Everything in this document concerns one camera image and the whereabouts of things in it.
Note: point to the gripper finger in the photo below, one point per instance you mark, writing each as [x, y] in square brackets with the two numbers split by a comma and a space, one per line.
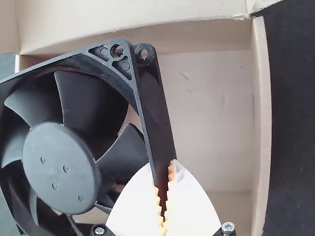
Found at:
[135, 209]
[192, 209]

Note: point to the black square fan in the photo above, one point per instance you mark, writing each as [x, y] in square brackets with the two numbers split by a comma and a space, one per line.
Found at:
[64, 159]

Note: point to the cardboard box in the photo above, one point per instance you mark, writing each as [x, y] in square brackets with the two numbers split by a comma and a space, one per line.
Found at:
[209, 110]

